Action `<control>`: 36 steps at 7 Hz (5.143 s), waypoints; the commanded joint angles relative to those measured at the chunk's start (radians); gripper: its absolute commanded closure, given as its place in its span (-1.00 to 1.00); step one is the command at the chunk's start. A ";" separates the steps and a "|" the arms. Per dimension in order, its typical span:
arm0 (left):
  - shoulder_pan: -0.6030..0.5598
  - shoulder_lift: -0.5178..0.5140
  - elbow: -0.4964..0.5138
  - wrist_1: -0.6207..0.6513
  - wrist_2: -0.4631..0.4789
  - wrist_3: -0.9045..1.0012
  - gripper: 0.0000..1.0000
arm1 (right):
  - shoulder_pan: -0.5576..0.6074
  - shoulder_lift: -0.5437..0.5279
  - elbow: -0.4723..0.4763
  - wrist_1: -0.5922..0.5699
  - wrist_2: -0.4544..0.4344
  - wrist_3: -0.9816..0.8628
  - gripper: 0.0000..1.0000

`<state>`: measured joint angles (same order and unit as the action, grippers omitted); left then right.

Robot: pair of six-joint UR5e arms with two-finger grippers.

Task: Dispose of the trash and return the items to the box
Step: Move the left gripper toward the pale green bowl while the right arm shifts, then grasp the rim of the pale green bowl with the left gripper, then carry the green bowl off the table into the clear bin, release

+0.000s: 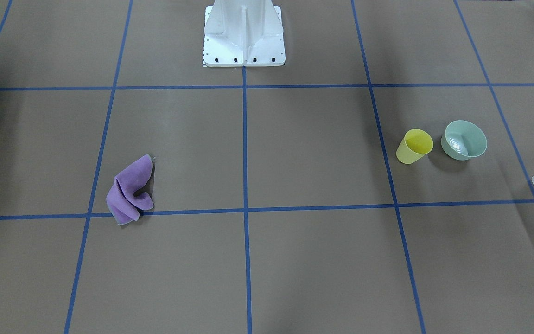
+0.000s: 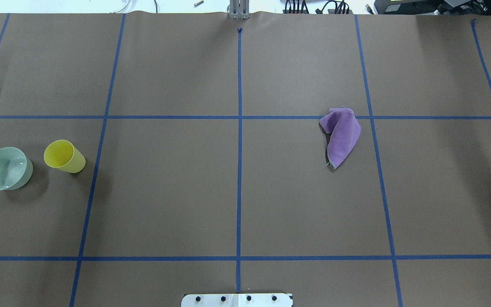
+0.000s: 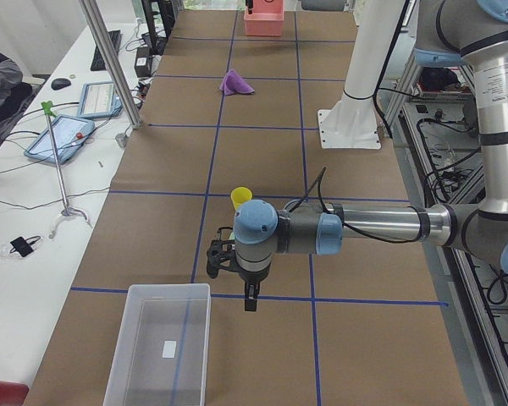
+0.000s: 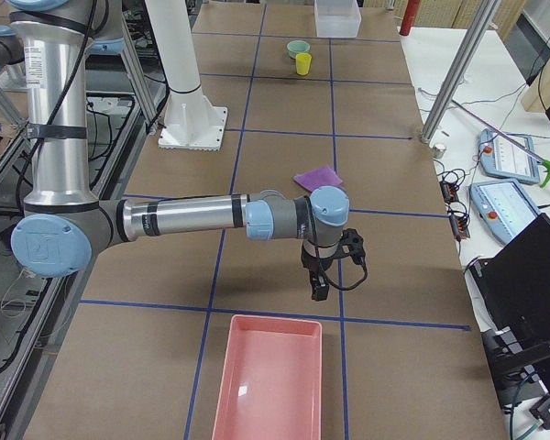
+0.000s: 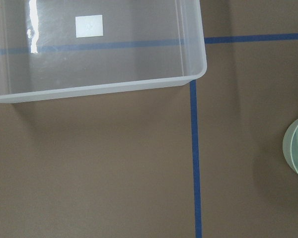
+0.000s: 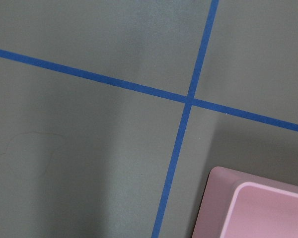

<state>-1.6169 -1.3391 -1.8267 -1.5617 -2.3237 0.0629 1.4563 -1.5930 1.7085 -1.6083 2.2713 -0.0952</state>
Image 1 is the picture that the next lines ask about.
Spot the green plastic bowl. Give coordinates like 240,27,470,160
440,120,488,161

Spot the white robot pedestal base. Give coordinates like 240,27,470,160
202,0,286,67

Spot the yellow plastic cup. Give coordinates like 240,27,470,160
396,129,434,165

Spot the purple cloth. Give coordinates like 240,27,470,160
106,154,154,225

